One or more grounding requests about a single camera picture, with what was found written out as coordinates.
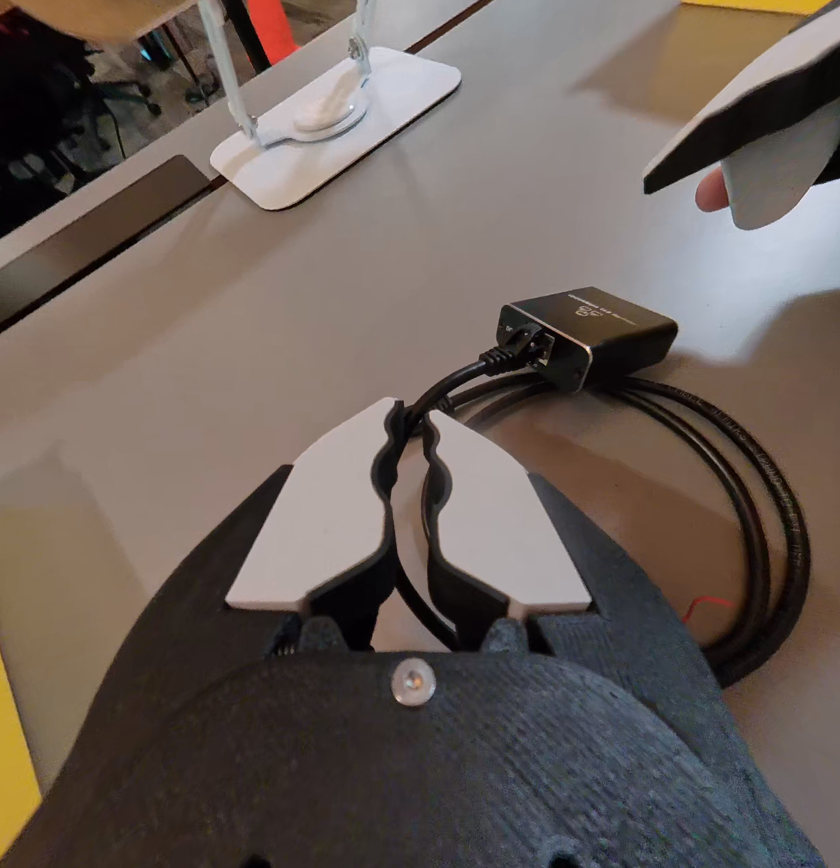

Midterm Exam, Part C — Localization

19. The person's right hand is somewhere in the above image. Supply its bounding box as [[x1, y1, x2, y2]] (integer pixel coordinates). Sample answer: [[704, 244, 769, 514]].
[[694, 167, 731, 214]]

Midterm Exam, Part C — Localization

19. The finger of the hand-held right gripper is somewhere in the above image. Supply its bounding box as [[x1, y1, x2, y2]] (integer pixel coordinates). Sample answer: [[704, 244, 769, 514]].
[[642, 0, 840, 196]]

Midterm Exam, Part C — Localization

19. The white metal stand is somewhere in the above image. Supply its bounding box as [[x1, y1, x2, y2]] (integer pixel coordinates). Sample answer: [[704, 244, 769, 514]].
[[196, 0, 463, 212]]

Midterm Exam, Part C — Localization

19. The orange traffic cone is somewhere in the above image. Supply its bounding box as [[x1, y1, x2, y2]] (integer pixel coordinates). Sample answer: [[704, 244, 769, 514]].
[[247, 0, 302, 66]]

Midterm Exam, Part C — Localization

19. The black office chair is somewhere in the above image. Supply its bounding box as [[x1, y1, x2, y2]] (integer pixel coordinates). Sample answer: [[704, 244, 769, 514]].
[[0, 14, 165, 238]]

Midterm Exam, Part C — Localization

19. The black network splitter box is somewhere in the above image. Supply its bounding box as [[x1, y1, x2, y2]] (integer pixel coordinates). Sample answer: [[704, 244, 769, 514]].
[[496, 290, 680, 394]]

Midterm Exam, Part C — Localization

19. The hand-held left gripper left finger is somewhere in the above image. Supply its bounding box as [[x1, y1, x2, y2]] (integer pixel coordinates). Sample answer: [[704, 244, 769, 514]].
[[225, 396, 402, 652]]

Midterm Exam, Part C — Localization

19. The dark desk cable flap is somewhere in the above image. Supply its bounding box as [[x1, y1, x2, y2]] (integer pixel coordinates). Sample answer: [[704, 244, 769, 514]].
[[0, 155, 214, 340]]

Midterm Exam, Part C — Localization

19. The wooden board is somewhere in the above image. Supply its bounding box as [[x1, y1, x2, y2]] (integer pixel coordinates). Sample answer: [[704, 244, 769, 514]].
[[6, 0, 198, 43]]

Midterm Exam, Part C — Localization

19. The black network cable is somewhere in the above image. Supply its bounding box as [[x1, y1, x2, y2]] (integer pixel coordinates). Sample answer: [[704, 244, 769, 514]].
[[392, 325, 813, 689]]

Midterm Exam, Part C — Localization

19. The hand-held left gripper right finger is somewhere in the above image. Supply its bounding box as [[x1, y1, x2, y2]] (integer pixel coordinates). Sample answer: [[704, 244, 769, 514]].
[[420, 410, 592, 652]]

